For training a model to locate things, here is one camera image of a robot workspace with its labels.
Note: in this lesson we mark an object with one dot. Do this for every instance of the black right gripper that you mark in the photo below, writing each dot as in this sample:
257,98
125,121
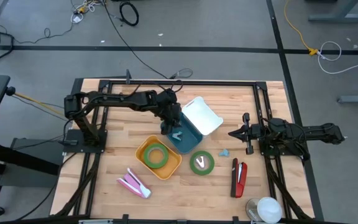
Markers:
249,133

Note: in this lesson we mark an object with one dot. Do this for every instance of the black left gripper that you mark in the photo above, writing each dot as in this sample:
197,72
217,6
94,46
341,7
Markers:
171,113

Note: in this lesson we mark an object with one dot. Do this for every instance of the narrow green tape roll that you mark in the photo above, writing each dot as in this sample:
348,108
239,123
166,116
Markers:
146,156

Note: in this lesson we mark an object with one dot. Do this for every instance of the wide green tape roll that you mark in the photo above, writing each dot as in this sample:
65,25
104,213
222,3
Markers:
192,163

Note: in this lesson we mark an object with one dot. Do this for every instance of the red black stapler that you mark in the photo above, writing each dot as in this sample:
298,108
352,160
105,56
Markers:
242,180

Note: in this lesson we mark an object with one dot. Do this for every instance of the pink white stapler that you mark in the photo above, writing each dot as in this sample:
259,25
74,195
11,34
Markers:
132,183

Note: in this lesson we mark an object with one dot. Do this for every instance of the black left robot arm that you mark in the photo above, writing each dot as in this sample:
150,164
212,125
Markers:
120,99

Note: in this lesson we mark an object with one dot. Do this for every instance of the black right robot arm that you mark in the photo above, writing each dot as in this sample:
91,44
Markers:
306,132

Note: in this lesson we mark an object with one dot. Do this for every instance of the teal plastic bin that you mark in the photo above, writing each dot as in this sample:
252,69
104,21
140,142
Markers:
188,144

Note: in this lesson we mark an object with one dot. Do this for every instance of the white plastic bin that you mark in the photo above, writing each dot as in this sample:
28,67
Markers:
202,116

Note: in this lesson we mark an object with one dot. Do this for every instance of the yellow plastic bin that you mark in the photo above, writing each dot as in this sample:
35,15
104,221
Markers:
172,166

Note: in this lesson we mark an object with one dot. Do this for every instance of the black table clamp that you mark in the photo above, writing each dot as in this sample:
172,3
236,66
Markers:
125,218
235,219
128,74

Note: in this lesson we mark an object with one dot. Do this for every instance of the grey desk foot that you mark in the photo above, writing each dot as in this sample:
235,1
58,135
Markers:
357,99
337,18

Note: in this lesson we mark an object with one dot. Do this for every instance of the yellow pole with black knob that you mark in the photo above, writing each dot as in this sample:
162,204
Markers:
10,91

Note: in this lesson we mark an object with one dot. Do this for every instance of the black aluminium rig frame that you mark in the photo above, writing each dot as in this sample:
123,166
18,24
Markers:
213,83

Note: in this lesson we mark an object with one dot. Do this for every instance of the silver aluminium bracket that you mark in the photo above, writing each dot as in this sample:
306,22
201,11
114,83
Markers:
95,221

